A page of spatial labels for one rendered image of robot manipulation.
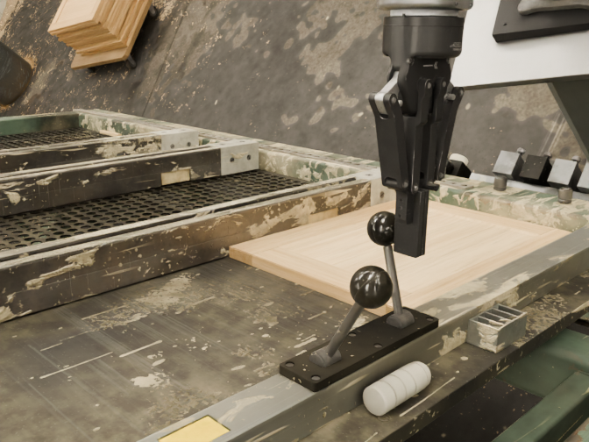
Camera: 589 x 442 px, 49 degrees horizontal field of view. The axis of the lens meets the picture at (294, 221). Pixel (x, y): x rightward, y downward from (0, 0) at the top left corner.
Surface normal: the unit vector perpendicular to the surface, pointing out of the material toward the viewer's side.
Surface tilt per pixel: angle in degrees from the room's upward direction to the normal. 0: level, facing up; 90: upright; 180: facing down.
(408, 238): 36
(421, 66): 90
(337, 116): 0
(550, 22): 2
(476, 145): 0
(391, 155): 49
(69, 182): 90
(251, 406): 54
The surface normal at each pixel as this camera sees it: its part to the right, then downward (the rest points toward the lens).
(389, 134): -0.69, 0.41
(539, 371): -0.71, 0.19
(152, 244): 0.70, 0.21
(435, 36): 0.11, 0.28
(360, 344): 0.01, -0.96
